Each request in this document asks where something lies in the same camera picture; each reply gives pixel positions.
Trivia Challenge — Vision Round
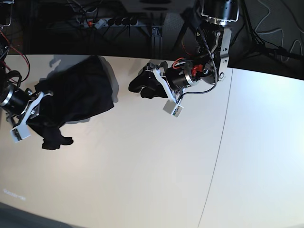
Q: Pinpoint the black T-shirt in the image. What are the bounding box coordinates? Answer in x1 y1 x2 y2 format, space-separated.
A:
27 56 114 150

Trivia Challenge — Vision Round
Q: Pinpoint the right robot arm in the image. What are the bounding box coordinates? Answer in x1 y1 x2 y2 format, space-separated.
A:
0 0 33 118

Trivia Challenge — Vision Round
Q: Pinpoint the white power strip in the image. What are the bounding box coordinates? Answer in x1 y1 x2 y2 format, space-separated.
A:
78 17 142 29

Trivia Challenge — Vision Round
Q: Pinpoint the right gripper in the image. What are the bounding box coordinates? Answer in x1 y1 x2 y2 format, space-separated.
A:
0 84 31 116

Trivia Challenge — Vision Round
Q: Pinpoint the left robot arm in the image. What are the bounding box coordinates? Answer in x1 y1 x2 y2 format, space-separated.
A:
128 0 239 102

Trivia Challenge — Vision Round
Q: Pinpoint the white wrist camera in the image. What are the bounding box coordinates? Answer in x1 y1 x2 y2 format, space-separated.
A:
163 100 183 117
10 125 31 143

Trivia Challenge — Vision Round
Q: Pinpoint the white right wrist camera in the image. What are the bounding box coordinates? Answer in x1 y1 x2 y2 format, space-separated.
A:
10 125 31 143

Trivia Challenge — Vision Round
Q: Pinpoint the vertical aluminium frame post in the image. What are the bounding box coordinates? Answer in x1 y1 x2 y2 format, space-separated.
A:
151 25 163 59

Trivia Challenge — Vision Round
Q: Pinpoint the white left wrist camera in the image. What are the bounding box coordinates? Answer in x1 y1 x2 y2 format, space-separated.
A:
163 100 183 117

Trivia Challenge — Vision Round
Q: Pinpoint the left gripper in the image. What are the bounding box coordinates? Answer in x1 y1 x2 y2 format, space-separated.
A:
128 63 203 99

